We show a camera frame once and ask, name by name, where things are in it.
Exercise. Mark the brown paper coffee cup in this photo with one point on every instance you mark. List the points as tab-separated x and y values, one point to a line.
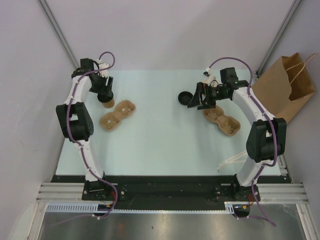
109	104

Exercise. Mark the black plastic cup lid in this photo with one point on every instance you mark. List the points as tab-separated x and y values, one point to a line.
185	97
104	97

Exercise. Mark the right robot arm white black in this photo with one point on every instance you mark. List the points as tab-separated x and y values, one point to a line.
266	139

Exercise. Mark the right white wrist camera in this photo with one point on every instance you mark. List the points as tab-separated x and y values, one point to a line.
210	80

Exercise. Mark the brown paper bag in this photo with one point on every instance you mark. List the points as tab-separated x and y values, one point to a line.
285	87

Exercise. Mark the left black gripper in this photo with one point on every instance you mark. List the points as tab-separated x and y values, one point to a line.
104	88

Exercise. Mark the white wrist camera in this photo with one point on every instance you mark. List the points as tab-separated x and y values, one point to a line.
210	80
103	69

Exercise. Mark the aluminium frame rail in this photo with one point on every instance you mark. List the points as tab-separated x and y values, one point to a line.
283	193

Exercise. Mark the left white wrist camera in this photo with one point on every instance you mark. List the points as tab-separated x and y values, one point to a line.
103	69

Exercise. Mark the left aluminium corner post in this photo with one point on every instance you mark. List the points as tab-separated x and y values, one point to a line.
55	26

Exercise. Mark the white round object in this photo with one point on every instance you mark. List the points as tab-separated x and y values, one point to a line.
22	225

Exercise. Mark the aluminium corner post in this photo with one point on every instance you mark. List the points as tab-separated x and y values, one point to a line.
289	17
55	26

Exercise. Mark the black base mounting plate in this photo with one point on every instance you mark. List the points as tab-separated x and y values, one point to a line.
169	192

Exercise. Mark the right aluminium corner post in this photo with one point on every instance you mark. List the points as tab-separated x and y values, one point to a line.
289	17

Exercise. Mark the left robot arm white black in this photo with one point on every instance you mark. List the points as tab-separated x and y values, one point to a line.
77	125

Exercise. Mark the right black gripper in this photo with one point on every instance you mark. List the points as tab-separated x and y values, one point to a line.
202	88

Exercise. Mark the brown pulp cup carrier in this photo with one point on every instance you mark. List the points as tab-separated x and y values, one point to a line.
111	120
227	124

